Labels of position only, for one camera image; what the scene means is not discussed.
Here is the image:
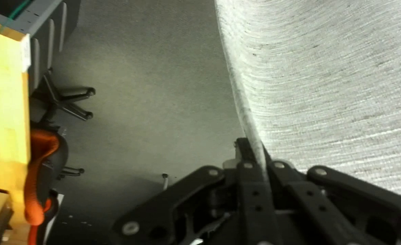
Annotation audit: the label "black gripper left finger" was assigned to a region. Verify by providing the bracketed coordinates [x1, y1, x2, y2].
[109, 137, 281, 245]

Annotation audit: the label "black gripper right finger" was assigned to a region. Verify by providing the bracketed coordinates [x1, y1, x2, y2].
[263, 148, 401, 245]

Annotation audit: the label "grey fabric curtain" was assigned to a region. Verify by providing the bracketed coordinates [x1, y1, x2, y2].
[213, 0, 401, 201]

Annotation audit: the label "black swivel chair base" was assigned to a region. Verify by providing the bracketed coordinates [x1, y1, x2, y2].
[30, 70, 97, 122]

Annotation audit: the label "orange office chair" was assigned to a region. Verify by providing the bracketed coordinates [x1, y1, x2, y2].
[23, 127, 86, 245]

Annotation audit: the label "wooden desk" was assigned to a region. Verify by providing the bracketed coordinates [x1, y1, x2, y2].
[0, 17, 33, 245]

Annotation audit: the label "grey drawer cabinet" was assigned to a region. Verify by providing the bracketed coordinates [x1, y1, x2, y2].
[8, 0, 82, 93]

